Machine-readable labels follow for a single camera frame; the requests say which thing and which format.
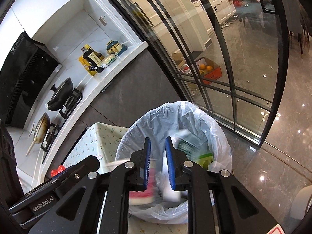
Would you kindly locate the black wok with lid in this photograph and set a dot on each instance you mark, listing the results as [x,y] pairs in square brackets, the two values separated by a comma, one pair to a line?
[60,95]

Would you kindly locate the red plastic bag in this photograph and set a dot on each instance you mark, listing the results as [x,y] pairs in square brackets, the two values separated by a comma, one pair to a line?
[57,171]

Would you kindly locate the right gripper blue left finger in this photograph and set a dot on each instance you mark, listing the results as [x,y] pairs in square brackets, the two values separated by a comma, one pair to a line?
[147,156]

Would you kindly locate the clear plastic bag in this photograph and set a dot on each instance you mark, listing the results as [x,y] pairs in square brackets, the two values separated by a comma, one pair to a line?
[163,183]

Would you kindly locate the yellow packet on counter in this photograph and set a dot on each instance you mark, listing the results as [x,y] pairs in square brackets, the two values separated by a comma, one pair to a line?
[85,63]

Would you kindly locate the pink white paper cup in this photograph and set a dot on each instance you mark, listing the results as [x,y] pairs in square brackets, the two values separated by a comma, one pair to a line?
[148,196]

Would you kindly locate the cardboard box with oranges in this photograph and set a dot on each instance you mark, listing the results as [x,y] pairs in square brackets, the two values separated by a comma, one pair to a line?
[208,70]

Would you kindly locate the beige frying pan with lid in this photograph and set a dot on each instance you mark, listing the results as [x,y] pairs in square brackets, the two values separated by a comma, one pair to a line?
[40,131]

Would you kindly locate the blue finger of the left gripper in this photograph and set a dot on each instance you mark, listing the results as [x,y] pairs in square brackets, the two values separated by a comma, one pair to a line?
[64,172]

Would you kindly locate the black range hood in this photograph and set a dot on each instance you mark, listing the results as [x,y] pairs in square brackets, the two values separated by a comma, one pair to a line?
[26,69]

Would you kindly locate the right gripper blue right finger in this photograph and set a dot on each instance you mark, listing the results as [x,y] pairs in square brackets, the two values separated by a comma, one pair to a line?
[170,162]

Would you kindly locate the dark soy sauce bottle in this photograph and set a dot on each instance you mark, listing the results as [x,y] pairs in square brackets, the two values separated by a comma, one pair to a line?
[94,60]

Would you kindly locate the dark green foil packet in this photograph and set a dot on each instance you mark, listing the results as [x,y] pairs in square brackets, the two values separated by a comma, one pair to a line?
[190,144]

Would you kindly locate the yellow green snack bag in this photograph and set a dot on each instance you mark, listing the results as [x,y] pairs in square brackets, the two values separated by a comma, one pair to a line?
[204,160]

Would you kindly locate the black gas stove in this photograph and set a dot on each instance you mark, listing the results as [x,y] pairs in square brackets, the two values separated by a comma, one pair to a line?
[57,124]

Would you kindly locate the trash bin with plastic liner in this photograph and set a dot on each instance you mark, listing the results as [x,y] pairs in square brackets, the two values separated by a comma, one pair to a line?
[159,123]

